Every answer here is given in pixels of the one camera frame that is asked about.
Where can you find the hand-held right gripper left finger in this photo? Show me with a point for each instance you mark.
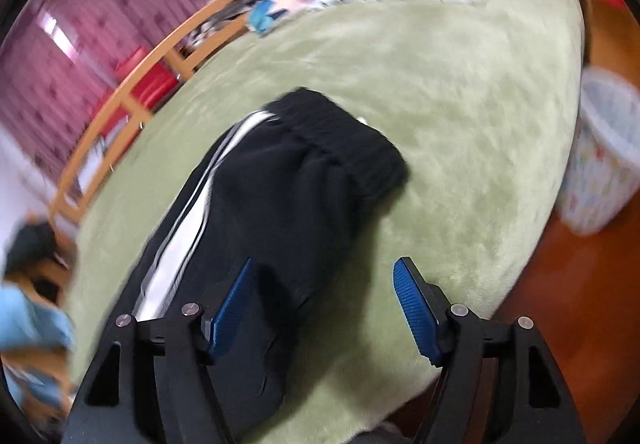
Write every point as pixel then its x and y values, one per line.
pixel 231 310

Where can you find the blue cloth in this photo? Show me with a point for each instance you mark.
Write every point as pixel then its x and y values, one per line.
pixel 265 14

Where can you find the black pants with white stripes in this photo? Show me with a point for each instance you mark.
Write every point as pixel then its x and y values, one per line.
pixel 295 204

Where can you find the pink patterned curtain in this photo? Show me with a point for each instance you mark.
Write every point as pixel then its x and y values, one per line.
pixel 65 49

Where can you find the green fleece blanket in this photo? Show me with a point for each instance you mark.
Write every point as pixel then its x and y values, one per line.
pixel 450 134

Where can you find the wooden bed frame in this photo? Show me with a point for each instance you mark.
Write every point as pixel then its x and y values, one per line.
pixel 150 64

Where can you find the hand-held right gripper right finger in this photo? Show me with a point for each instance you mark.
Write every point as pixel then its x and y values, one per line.
pixel 414 304

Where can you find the white patterned waste basket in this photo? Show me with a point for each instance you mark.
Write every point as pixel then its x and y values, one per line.
pixel 602 149

